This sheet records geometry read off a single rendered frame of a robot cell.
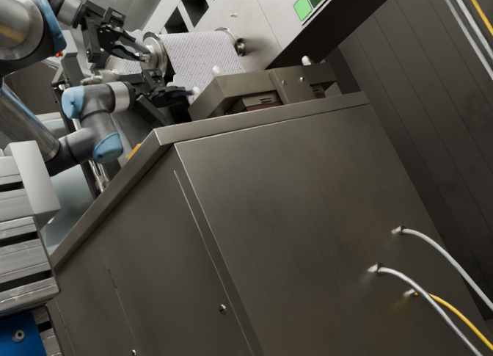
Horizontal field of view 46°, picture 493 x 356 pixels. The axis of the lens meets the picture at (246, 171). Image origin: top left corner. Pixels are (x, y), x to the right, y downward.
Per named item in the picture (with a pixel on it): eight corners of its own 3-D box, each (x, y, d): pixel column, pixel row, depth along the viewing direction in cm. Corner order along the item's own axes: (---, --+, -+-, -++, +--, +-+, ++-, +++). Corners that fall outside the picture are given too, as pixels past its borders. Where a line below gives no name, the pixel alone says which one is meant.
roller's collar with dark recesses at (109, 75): (99, 95, 187) (92, 77, 188) (116, 92, 191) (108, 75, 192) (105, 84, 182) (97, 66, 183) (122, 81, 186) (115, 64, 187)
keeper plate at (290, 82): (285, 110, 148) (268, 73, 151) (313, 105, 154) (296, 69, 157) (291, 105, 146) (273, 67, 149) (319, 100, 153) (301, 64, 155)
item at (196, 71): (195, 117, 159) (169, 59, 163) (260, 106, 173) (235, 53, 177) (196, 116, 158) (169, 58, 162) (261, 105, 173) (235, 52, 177)
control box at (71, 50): (56, 64, 220) (48, 41, 222) (73, 62, 224) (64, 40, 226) (61, 53, 214) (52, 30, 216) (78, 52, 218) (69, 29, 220)
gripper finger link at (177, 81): (193, 70, 161) (163, 73, 155) (201, 88, 159) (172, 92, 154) (188, 75, 163) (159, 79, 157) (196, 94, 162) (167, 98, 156)
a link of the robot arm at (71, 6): (61, 6, 151) (53, 26, 157) (77, 16, 153) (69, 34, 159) (70, -12, 155) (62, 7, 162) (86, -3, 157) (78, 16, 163)
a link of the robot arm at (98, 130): (88, 173, 144) (72, 133, 146) (130, 154, 144) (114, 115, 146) (77, 166, 136) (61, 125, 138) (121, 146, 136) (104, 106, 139)
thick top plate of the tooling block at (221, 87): (195, 129, 152) (186, 109, 153) (304, 108, 176) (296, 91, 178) (225, 97, 139) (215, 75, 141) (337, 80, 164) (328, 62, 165)
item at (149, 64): (136, 48, 169) (149, 42, 163) (142, 48, 170) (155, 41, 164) (141, 74, 169) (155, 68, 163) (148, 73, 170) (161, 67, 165)
